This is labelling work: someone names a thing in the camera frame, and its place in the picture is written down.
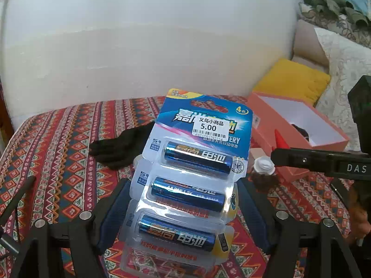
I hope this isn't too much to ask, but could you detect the pink cardboard box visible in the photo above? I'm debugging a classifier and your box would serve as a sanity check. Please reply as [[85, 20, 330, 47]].
[[248, 91, 350, 181]]

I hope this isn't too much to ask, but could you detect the blue battery blister pack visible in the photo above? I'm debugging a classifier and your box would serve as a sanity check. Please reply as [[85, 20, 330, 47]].
[[120, 88, 256, 274]]

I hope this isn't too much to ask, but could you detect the beige cushion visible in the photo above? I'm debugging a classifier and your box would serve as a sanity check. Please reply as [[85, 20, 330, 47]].
[[291, 20, 331, 73]]

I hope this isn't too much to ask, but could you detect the wooden bed frame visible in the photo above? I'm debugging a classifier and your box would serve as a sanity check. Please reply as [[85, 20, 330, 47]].
[[0, 84, 15, 151]]

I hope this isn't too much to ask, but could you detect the white lace cloth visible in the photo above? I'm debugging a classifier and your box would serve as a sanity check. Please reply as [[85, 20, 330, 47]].
[[314, 27, 371, 151]]

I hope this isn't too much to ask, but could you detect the camouflage cloth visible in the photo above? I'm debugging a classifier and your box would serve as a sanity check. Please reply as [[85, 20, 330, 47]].
[[303, 0, 371, 28]]

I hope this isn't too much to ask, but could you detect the colourful patterned blanket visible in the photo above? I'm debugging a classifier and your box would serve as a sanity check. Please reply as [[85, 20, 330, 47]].
[[0, 94, 371, 278]]

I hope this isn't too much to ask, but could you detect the black glove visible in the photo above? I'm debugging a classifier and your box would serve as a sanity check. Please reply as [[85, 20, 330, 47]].
[[88, 123, 155, 170]]

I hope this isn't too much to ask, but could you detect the small white bottle cap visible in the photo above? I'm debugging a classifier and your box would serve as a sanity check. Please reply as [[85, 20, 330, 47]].
[[249, 156, 281, 192]]

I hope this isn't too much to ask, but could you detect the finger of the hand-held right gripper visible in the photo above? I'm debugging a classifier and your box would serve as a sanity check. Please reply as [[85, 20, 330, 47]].
[[270, 148, 331, 176]]

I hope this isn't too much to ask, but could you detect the person's right hand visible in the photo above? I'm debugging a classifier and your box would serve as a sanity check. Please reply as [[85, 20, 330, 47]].
[[346, 180, 371, 246]]

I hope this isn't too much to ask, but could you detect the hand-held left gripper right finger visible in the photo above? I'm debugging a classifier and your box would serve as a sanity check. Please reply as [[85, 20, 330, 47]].
[[238, 177, 357, 278]]

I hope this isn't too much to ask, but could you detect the yellow pillow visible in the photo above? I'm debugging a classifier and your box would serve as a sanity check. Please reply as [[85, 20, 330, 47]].
[[252, 58, 331, 106]]

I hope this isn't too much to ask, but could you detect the dark item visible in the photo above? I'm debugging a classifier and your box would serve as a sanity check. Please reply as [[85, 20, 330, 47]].
[[291, 124, 310, 142]]

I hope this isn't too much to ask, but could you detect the red cone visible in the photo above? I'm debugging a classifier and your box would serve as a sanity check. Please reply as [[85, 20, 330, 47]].
[[275, 129, 288, 151]]

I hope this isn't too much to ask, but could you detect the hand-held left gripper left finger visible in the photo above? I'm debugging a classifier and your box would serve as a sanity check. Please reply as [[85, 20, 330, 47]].
[[12, 178, 132, 278]]

